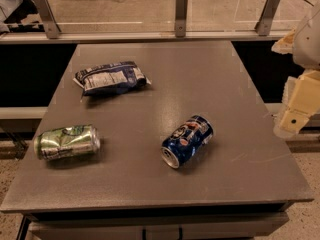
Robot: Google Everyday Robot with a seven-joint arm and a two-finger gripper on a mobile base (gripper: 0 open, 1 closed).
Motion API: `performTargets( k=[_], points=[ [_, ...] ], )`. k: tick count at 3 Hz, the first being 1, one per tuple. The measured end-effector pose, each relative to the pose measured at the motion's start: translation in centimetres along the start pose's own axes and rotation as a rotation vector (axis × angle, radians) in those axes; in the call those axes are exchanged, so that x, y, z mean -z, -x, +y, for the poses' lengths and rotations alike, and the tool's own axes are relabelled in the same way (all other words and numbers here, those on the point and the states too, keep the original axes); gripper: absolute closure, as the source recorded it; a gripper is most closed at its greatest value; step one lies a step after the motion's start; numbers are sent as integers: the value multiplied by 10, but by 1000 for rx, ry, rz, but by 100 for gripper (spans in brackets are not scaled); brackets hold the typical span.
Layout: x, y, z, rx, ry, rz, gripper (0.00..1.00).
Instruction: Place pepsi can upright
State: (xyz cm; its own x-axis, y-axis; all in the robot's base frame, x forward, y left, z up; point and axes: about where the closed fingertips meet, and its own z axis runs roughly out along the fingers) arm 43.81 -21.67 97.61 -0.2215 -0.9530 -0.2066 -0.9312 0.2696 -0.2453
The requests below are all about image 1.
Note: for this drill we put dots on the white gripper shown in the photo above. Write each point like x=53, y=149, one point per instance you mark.
x=308, y=45

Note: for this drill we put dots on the blue pepsi can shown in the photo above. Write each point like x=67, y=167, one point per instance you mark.
x=186, y=140

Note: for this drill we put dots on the green soda can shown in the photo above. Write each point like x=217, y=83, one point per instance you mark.
x=67, y=142

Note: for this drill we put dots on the grey cabinet under table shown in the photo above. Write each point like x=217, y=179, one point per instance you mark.
x=227, y=222

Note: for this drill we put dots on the blue white chip bag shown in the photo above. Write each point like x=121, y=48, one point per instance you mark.
x=111, y=79

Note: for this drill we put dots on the dark objects top left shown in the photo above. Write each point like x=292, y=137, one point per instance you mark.
x=14, y=11

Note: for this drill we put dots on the right metal rail bracket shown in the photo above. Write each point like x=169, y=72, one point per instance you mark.
x=264, y=24

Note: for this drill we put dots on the metal rail bracket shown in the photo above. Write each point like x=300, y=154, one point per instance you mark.
x=51, y=28
x=181, y=8
x=264, y=24

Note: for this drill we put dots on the horizontal metal rail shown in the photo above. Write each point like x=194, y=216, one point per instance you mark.
x=118, y=37

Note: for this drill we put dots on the middle metal rail bracket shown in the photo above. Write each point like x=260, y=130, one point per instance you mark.
x=181, y=8

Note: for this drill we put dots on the left metal rail bracket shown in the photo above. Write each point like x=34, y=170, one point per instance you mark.
x=51, y=28

